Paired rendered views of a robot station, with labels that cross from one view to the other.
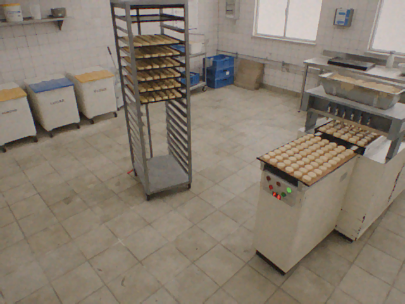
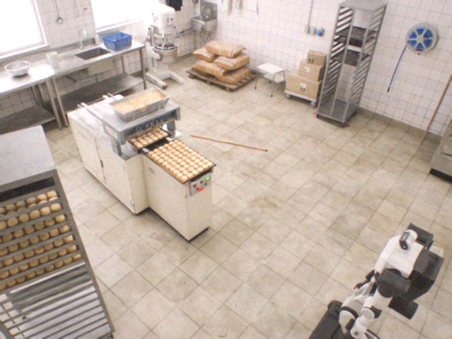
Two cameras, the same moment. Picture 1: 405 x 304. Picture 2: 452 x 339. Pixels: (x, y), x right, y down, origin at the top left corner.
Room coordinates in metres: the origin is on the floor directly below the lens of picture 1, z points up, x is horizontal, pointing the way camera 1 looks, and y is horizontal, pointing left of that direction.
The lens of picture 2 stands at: (1.52, 1.98, 2.92)
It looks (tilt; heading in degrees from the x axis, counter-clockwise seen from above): 39 degrees down; 263
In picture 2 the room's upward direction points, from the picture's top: 2 degrees clockwise
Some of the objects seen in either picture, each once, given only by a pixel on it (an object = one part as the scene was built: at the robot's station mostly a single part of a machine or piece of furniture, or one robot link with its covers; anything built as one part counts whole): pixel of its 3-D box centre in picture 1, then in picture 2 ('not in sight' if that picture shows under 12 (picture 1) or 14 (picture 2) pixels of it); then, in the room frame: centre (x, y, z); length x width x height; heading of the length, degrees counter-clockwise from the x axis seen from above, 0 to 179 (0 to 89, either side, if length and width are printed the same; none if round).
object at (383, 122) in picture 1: (352, 120); (143, 126); (2.01, -1.16, 1.01); 0.72 x 0.33 x 0.34; 39
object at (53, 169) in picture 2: (138, 113); (89, 268); (2.23, 0.53, 0.97); 0.03 x 0.03 x 1.70; 26
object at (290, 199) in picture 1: (279, 188); (200, 184); (1.46, -0.49, 0.77); 0.24 x 0.04 x 0.14; 39
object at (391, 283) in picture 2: not in sight; (391, 284); (0.48, 1.02, 1.30); 0.12 x 0.09 x 0.14; 135
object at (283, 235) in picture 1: (302, 203); (177, 191); (1.69, -0.77, 0.45); 0.70 x 0.34 x 0.90; 129
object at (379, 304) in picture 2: not in sight; (377, 300); (0.49, 1.01, 1.12); 0.13 x 0.12 x 0.22; 47
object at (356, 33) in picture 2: not in sight; (356, 33); (-0.92, -2.95, 1.41); 0.60 x 0.40 x 0.01; 47
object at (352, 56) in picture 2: not in sight; (350, 56); (-0.92, -2.95, 1.05); 0.60 x 0.40 x 0.01; 47
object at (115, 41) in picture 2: not in sight; (118, 40); (2.70, -4.06, 0.95); 0.40 x 0.30 x 0.14; 47
